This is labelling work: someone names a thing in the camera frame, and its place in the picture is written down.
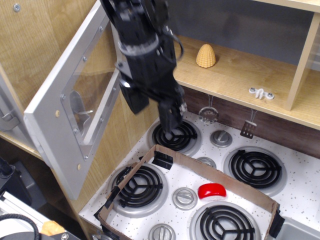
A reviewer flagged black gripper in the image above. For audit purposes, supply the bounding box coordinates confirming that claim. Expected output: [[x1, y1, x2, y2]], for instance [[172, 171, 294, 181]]
[[117, 37, 187, 133]]

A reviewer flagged grey toy microwave door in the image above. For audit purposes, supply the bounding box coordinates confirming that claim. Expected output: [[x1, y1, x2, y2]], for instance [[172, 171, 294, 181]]
[[24, 1, 122, 200]]

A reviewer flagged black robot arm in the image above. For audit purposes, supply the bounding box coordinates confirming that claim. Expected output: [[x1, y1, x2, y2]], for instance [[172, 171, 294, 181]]
[[101, 0, 187, 133]]

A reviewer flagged back left stove burner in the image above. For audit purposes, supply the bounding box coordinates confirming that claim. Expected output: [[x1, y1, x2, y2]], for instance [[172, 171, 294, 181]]
[[146, 120, 202, 157]]

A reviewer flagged stove burner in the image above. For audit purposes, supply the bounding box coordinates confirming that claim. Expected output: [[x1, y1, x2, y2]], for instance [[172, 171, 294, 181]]
[[223, 146, 288, 197], [189, 201, 262, 240], [113, 163, 169, 218], [146, 120, 202, 157]]

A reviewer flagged hanging toy strainer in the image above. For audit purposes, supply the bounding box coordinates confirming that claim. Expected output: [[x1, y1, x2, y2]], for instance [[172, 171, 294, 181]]
[[198, 94, 219, 125]]

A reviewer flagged brown cardboard fence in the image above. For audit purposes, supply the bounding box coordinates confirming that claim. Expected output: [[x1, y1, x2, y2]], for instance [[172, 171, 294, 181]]
[[95, 145, 285, 240]]

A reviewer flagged yellow toy corn cob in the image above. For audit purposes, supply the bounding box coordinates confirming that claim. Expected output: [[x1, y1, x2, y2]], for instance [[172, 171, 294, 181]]
[[196, 44, 216, 69]]

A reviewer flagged grey back stove knob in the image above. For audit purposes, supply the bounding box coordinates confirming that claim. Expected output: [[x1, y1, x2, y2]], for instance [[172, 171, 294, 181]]
[[210, 130, 233, 148]]

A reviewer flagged grey stove knob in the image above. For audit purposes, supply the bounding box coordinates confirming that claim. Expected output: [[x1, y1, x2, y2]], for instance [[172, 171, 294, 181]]
[[172, 187, 198, 211], [148, 223, 176, 240], [210, 130, 233, 148]]

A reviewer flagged small grey centre knob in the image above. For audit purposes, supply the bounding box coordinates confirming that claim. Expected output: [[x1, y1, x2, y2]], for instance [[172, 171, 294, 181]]
[[196, 156, 217, 169]]

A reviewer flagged front left stove burner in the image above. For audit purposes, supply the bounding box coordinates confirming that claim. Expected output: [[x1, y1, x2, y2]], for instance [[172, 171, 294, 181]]
[[113, 163, 169, 218]]

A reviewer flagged hanging toy spatula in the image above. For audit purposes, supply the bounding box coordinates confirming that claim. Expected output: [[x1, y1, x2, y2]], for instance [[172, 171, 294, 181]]
[[240, 109, 258, 139]]

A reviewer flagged grey middle stove knob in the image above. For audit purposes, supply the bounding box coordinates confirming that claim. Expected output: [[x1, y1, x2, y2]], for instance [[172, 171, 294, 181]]
[[172, 187, 198, 211]]

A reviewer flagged red toy cheese wheel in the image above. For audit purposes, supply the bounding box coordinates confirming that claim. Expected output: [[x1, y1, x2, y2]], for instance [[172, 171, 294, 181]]
[[197, 183, 227, 201]]

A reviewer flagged white door latch clip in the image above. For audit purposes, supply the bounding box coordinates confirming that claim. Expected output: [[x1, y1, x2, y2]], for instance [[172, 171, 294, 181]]
[[248, 87, 275, 100]]

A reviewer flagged back right stove burner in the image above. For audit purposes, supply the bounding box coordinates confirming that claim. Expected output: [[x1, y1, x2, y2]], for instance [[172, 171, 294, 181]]
[[223, 146, 288, 197]]

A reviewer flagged grey front stove knob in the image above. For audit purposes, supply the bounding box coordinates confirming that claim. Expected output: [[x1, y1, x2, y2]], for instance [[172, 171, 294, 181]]
[[148, 223, 176, 240]]

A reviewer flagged front right stove burner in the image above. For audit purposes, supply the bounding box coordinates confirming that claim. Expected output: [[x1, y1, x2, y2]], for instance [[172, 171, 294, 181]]
[[189, 201, 262, 240]]

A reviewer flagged orange object at bottom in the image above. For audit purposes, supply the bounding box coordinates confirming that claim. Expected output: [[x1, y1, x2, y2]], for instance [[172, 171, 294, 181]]
[[40, 220, 66, 236]]

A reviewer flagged black box at left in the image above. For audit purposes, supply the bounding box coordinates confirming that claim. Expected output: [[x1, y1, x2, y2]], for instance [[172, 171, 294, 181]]
[[0, 158, 47, 210]]

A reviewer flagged grey toy sink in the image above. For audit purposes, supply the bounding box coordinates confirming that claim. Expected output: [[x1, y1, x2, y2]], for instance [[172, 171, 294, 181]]
[[275, 217, 320, 240]]

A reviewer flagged grey wall phone holder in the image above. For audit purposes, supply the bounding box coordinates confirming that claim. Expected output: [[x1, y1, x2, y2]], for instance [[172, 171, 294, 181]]
[[69, 90, 94, 131]]

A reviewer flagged grey fridge door handle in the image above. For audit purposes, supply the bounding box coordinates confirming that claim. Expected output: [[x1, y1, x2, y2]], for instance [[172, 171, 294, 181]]
[[0, 74, 26, 141]]

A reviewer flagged black braided cable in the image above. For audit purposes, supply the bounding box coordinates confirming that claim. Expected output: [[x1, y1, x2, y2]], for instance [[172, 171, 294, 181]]
[[0, 213, 41, 240]]

